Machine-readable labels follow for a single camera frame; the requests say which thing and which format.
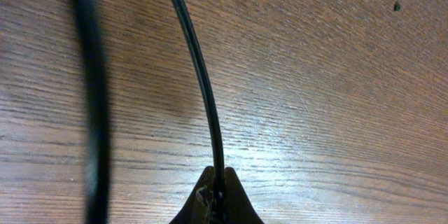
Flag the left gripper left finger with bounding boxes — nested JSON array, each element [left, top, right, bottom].
[[170, 166, 214, 224]]

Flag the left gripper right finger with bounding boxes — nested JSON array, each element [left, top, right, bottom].
[[224, 167, 264, 224]]

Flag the thick black USB cable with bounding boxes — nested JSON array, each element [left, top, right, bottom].
[[157, 0, 225, 197]]

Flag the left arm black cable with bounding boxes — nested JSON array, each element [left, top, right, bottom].
[[62, 0, 112, 224]]

